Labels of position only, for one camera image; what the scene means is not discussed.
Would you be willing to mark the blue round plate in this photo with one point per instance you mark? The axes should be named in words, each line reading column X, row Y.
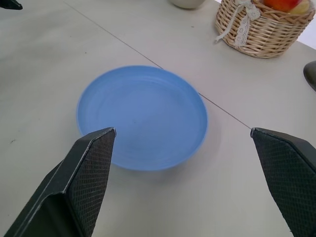
column 143, row 118

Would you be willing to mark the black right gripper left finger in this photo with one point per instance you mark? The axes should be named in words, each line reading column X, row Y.
column 74, row 187

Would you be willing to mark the woven wicker basket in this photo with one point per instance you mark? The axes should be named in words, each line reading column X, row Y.
column 266, row 32

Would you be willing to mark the yellow fruit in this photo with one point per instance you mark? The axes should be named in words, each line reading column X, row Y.
column 300, row 7

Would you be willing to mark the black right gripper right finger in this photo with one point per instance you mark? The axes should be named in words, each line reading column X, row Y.
column 288, row 177

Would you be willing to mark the black pointed object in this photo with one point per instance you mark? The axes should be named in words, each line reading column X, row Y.
column 11, row 3

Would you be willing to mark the dark grey rounded object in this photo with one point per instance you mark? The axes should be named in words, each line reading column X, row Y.
column 310, row 75

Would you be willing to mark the white round bowl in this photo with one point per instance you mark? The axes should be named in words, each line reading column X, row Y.
column 184, row 2

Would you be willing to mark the white lace ribbon bow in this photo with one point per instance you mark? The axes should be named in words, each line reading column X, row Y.
column 243, row 23

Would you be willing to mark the red yellow apple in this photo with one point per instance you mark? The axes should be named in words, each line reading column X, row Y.
column 281, row 3

